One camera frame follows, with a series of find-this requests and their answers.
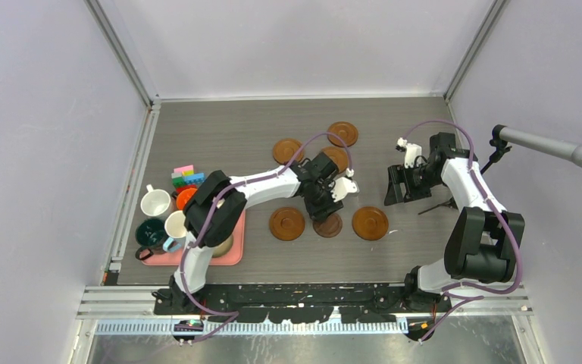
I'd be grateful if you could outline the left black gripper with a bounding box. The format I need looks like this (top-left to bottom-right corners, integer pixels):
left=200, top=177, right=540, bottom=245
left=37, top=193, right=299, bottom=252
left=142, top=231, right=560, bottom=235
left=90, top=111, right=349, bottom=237
left=305, top=181, right=343, bottom=224

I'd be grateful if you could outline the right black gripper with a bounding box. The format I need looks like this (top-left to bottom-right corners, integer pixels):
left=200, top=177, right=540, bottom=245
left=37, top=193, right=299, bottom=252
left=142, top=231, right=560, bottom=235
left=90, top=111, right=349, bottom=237
left=385, top=162, right=444, bottom=206

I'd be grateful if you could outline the dark walnut coaster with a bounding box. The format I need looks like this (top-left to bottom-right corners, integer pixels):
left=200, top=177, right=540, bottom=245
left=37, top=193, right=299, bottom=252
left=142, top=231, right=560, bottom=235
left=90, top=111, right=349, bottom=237
left=312, top=213, right=343, bottom=238

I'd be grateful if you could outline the brown coaster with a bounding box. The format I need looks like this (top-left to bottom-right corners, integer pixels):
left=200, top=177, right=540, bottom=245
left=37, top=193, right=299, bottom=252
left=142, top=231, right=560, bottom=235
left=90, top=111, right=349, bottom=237
left=272, top=138, right=302, bottom=165
left=327, top=121, right=359, bottom=148
left=321, top=146, right=349, bottom=174
left=352, top=206, right=389, bottom=241
left=269, top=207, right=305, bottom=241

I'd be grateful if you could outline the pink plastic tray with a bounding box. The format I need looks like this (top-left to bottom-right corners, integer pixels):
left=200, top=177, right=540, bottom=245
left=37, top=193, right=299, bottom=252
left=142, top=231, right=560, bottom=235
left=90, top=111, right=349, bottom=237
left=141, top=212, right=246, bottom=266

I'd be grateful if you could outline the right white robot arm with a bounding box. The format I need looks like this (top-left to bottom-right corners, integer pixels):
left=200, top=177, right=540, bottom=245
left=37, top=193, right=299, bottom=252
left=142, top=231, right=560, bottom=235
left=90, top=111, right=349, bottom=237
left=384, top=133, right=525, bottom=312

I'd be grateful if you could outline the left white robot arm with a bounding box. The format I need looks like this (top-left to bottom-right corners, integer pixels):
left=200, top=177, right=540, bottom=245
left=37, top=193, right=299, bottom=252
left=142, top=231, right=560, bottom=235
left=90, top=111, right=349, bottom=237
left=169, top=152, right=359, bottom=314

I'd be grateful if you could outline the orange cup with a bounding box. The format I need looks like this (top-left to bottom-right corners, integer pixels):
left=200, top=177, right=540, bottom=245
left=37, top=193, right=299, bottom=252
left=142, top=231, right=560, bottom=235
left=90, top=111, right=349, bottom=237
left=175, top=187, right=197, bottom=210

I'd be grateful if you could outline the black microphone tripod stand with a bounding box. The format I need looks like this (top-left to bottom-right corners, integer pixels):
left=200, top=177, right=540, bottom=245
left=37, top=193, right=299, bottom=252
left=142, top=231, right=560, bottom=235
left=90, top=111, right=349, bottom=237
left=416, top=133, right=511, bottom=213

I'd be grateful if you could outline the beige mug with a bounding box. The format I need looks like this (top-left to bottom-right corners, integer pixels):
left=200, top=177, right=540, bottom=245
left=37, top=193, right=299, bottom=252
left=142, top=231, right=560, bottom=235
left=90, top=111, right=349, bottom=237
left=212, top=235, right=233, bottom=258

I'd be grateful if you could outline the colourful toy brick stack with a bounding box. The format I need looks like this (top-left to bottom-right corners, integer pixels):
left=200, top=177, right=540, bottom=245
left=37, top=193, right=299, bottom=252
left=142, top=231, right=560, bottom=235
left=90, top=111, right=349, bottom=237
left=171, top=165, right=205, bottom=193

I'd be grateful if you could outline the dark green mug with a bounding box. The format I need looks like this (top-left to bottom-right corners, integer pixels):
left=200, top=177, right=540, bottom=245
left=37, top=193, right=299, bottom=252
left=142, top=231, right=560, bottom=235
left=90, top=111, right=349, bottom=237
left=135, top=218, right=169, bottom=261

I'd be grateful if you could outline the grey microphone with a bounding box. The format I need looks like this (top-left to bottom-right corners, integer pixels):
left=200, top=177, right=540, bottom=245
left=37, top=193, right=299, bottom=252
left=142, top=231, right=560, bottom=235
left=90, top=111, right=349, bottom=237
left=493, top=124, right=582, bottom=168

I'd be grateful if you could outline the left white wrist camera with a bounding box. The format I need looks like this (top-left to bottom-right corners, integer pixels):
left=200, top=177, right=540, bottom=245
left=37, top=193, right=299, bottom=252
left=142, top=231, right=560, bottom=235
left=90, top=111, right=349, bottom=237
left=331, top=176, right=359, bottom=202

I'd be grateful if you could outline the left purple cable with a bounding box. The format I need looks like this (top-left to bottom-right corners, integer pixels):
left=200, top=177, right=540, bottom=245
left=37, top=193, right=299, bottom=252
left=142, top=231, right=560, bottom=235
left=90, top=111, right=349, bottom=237
left=179, top=131, right=355, bottom=344

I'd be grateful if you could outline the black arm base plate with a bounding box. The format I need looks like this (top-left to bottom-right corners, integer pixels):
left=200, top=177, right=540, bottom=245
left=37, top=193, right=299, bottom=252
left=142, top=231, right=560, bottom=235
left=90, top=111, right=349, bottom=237
left=152, top=283, right=451, bottom=324

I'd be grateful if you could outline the white mug blue handle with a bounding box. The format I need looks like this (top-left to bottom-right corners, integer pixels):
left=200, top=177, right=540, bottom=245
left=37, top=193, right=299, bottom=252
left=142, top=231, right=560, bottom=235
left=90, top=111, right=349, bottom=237
left=162, top=211, right=187, bottom=253

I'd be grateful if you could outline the aluminium frame rail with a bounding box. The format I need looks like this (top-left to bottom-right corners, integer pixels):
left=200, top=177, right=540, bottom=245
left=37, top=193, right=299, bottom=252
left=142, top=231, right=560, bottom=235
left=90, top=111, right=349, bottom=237
left=77, top=284, right=534, bottom=340

